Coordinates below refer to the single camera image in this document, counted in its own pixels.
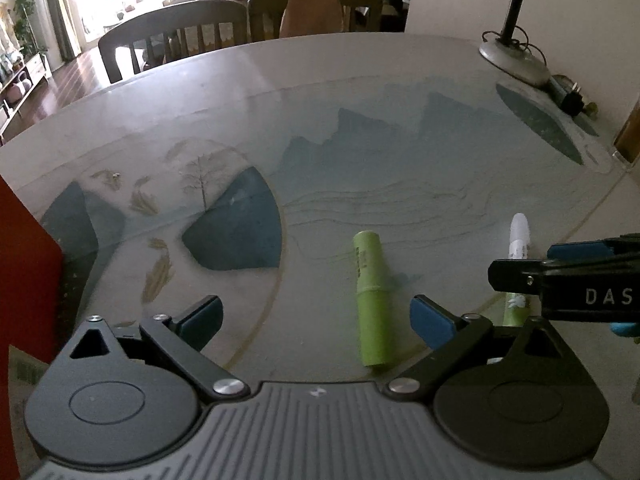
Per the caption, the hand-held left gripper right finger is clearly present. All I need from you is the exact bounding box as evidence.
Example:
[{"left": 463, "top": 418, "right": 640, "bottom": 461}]
[{"left": 384, "top": 296, "right": 584, "bottom": 403}]

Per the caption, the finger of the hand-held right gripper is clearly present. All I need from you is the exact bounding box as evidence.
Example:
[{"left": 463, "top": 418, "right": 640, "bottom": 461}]
[
  {"left": 488, "top": 258, "right": 549, "bottom": 292},
  {"left": 546, "top": 233, "right": 640, "bottom": 262}
]

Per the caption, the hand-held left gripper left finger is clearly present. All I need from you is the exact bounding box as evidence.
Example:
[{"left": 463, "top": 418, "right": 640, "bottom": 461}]
[{"left": 50, "top": 295, "right": 251, "bottom": 404}]

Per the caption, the white capped green tube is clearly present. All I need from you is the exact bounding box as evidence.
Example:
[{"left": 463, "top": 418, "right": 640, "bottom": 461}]
[{"left": 502, "top": 213, "right": 532, "bottom": 329}]

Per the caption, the red cardboard box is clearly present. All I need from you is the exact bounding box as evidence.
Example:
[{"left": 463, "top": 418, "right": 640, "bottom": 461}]
[{"left": 0, "top": 175, "right": 65, "bottom": 480}]

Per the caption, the black power adapter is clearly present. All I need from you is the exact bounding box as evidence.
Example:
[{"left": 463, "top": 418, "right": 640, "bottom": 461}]
[{"left": 550, "top": 76, "right": 587, "bottom": 117}]

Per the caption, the grey desk lamp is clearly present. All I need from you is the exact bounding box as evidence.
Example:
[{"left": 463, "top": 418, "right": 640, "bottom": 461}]
[{"left": 479, "top": 0, "right": 552, "bottom": 87}]

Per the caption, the wooden TV cabinet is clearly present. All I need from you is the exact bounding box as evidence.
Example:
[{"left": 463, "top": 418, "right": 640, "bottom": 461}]
[{"left": 0, "top": 52, "right": 52, "bottom": 142}]

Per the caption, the wooden dining chair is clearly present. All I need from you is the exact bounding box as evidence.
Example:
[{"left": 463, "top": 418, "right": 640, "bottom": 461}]
[
  {"left": 98, "top": 0, "right": 250, "bottom": 83},
  {"left": 248, "top": 0, "right": 386, "bottom": 42}
]

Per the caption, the white coffee table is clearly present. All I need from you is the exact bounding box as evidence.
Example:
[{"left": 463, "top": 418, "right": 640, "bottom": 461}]
[{"left": 102, "top": 7, "right": 147, "bottom": 29}]

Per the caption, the tan cloth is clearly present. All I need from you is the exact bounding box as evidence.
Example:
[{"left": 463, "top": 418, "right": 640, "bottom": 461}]
[{"left": 280, "top": 0, "right": 347, "bottom": 39}]

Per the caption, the grey curtain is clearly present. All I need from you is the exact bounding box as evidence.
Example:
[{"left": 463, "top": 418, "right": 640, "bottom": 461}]
[{"left": 41, "top": 0, "right": 82, "bottom": 60}]

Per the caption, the green potted plant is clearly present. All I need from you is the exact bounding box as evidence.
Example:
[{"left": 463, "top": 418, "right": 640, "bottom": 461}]
[{"left": 14, "top": 0, "right": 49, "bottom": 59}]

